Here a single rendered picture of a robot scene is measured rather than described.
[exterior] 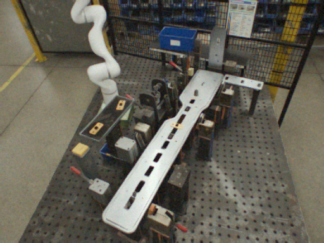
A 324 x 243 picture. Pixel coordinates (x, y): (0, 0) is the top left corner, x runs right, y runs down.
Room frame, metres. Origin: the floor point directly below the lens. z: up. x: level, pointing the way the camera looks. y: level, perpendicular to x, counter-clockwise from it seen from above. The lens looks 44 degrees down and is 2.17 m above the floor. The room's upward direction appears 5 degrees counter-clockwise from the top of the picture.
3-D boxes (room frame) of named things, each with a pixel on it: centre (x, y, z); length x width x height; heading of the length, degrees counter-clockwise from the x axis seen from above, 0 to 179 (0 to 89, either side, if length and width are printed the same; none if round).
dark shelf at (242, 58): (2.00, -0.37, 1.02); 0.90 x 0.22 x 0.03; 60
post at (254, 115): (1.47, -0.73, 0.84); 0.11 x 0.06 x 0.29; 60
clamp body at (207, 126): (1.09, -0.28, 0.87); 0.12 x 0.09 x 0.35; 60
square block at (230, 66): (1.70, -0.58, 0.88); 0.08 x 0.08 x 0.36; 60
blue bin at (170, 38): (2.10, -0.20, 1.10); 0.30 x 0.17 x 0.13; 67
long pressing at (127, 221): (1.10, -0.09, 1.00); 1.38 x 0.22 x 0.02; 150
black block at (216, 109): (1.28, -0.38, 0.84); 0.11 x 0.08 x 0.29; 60
